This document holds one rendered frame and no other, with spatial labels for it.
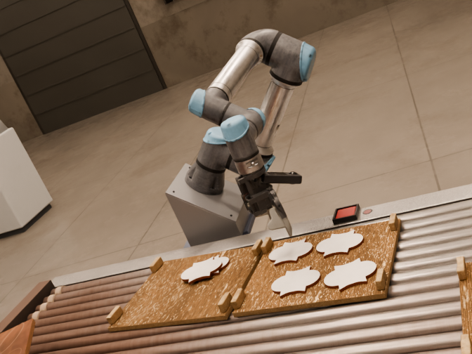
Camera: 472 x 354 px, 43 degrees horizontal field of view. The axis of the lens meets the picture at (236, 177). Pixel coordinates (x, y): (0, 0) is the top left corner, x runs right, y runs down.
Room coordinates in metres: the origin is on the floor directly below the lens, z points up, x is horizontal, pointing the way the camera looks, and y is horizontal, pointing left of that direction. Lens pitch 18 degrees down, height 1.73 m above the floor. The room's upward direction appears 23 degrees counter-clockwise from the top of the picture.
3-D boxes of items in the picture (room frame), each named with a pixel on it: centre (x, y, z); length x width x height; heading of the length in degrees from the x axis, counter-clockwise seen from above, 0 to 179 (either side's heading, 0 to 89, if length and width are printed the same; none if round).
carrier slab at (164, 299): (1.66, 0.26, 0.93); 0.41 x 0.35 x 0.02; 60
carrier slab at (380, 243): (1.46, -0.11, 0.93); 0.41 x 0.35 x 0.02; 62
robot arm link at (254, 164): (1.58, -0.05, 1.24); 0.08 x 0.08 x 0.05
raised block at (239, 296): (1.44, 0.12, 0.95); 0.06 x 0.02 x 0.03; 152
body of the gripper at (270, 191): (1.59, -0.04, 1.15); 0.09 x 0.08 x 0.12; 101
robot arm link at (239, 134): (1.59, -0.05, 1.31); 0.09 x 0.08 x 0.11; 153
